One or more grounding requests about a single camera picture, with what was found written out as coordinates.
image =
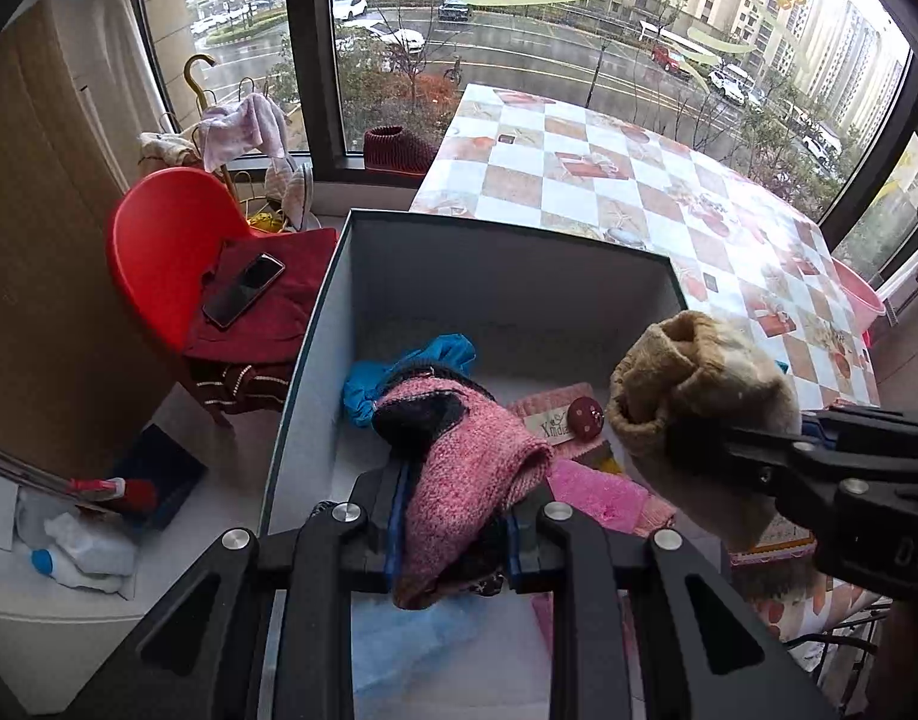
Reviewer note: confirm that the pink soft cloth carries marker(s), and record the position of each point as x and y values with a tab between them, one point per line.
601	499

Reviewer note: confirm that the blue sock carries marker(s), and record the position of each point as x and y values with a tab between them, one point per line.
429	356

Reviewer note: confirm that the checkered tablecloth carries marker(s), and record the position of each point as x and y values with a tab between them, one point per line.
616	165

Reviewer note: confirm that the black smartphone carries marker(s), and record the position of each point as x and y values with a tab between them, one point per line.
241	291

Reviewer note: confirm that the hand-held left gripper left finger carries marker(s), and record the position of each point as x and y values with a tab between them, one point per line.
394	540

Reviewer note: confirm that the grey storage box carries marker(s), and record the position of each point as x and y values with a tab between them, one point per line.
504	300

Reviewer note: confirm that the pink plastic basin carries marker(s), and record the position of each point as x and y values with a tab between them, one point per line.
856	292

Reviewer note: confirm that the brown cardboard sheet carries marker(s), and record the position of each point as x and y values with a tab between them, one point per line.
46	240

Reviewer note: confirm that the red patterned carton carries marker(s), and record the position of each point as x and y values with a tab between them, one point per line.
781	544

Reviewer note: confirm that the red plastic chair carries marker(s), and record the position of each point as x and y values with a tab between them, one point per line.
159	240

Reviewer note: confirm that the lilac towel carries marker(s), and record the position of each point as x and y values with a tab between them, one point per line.
241	127

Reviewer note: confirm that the dark red garment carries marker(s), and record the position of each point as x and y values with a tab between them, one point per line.
279	322

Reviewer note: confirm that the white floral tissue packet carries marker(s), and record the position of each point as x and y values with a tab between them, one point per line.
804	604

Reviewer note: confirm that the cream patterned cloth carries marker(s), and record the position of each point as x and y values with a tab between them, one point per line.
166	146

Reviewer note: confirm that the white plastic bottles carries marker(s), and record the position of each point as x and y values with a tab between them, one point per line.
91	536

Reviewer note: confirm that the dark blue pad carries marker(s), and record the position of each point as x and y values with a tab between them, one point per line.
166	465

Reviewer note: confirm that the tan sock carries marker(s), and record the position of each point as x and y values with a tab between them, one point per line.
691	367

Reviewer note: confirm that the white curtain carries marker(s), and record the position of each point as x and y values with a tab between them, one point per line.
121	52

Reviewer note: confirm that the yellow cloth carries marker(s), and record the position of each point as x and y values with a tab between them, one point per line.
268	223

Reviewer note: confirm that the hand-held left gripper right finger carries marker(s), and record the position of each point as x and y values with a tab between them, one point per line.
513	547

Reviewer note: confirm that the blue cloth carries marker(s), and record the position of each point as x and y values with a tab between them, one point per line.
781	367

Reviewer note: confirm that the dark red knitted slipper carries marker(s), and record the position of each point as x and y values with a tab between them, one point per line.
399	154

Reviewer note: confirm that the white bottle blue cap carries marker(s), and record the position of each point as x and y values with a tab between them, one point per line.
76	577

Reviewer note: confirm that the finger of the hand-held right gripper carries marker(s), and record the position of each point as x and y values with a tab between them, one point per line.
841	427
759	457

